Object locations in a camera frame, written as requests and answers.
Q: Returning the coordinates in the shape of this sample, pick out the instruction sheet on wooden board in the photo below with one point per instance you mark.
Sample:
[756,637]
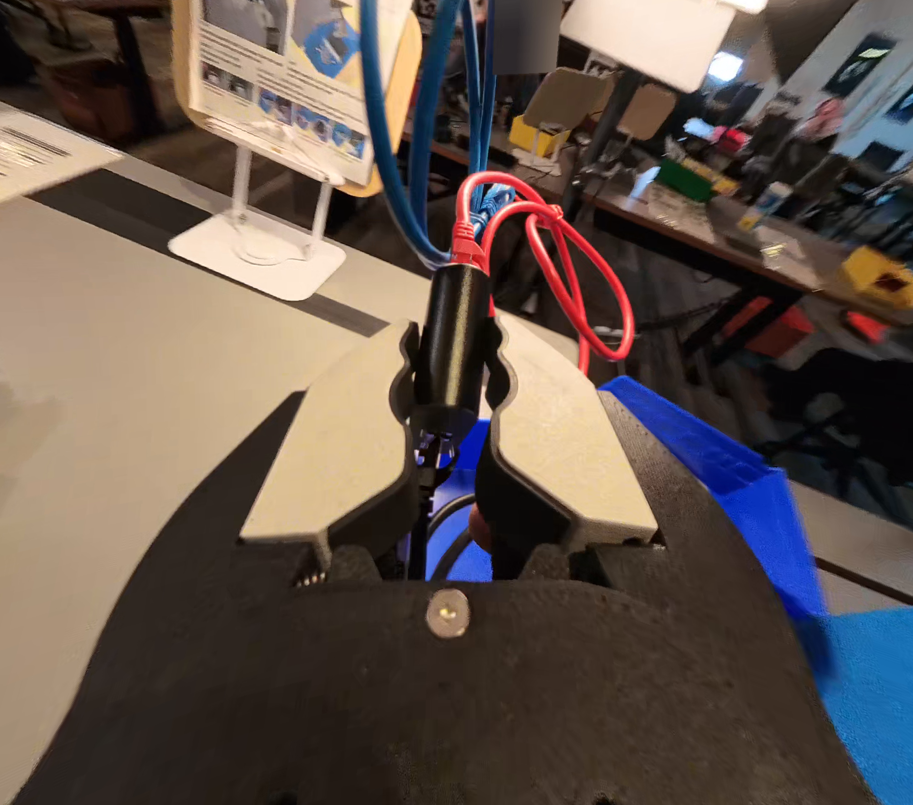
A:
[252,68]

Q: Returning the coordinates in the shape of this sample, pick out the white bottle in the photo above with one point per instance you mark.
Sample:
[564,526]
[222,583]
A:
[767,200]

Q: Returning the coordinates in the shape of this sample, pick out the red crate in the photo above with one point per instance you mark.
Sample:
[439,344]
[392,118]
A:
[777,331]

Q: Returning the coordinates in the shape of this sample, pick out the white lamp panel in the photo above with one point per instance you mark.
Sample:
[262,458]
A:
[642,26]

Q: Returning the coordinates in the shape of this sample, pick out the green plastic bin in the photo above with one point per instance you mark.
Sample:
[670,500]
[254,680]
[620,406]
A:
[683,175]

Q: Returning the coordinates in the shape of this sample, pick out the large blue plastic bin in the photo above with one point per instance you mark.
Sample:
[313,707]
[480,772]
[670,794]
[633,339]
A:
[715,457]

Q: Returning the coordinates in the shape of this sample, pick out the white display stand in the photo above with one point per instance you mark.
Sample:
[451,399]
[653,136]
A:
[284,276]

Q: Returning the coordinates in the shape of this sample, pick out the grey metal pole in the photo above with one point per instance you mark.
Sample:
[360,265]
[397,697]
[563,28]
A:
[616,118]

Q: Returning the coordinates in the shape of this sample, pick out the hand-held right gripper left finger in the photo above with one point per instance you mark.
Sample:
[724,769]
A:
[335,448]

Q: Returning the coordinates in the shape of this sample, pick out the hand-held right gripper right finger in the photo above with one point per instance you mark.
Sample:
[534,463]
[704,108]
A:
[563,457]

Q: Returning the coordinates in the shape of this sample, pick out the black ethernet coupler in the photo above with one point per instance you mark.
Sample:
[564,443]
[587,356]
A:
[453,334]

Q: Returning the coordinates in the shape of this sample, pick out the white printed paper sheet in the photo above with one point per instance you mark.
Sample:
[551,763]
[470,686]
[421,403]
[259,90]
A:
[41,157]

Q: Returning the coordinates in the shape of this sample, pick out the wooden workbench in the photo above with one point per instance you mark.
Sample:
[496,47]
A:
[683,225]

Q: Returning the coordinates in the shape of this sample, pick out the small yellow plastic bin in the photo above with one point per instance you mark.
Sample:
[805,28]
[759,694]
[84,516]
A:
[534,138]
[877,272]

